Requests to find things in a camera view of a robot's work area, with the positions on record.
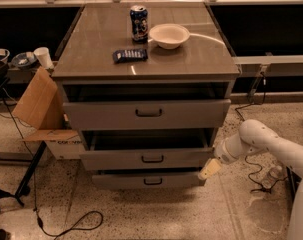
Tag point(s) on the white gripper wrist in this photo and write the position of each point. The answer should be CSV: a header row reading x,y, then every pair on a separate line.
x,y
225,154

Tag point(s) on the grey drawer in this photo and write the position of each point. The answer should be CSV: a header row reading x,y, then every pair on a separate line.
x,y
146,149
187,179
137,115

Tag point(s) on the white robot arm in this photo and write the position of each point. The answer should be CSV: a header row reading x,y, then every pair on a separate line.
x,y
251,138

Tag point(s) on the grey bottom drawer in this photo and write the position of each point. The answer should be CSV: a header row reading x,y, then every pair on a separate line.
x,y
187,179

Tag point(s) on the grey top drawer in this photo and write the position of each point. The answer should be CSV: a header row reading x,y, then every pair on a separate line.
x,y
137,115

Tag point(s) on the grey drawer cabinet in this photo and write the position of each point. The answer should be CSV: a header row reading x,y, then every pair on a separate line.
x,y
200,69

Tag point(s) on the clear plastic bottle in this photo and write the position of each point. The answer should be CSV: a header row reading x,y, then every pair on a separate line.
x,y
274,174

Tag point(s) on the white bowl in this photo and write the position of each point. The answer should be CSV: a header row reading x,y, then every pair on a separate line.
x,y
169,36

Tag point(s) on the blue snack packet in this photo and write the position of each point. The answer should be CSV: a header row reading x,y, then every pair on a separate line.
x,y
130,55

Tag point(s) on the blue soda can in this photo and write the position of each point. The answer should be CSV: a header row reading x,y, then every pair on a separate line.
x,y
139,21

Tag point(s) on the brown cardboard box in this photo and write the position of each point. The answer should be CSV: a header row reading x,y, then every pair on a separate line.
x,y
41,107

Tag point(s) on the black stand leg left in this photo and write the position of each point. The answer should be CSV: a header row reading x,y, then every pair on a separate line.
x,y
23,188

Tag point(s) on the white paper cup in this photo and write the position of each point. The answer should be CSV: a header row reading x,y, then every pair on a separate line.
x,y
43,56

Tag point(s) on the blue bowl on shelf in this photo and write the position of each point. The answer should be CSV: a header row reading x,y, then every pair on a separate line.
x,y
25,60

